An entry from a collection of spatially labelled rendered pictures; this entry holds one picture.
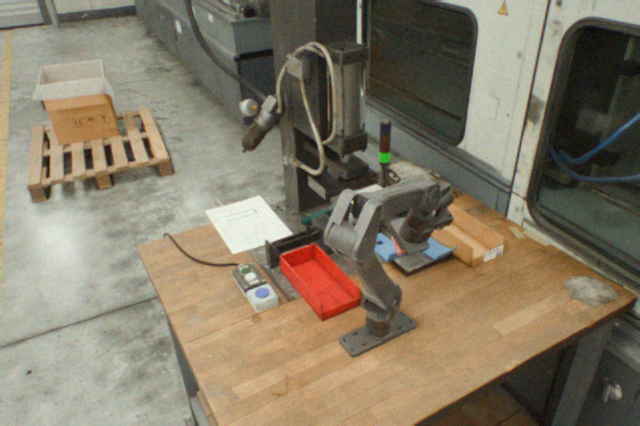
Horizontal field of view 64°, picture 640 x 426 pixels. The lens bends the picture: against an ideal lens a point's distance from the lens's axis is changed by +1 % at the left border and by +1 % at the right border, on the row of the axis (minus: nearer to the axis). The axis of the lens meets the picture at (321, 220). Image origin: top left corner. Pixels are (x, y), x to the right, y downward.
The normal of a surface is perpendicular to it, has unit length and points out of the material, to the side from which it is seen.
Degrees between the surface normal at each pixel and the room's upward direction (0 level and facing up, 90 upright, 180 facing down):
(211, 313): 0
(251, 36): 90
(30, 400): 0
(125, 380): 0
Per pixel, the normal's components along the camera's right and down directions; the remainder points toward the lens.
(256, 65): 0.44, 0.48
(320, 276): -0.04, -0.84
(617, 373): -0.89, 0.27
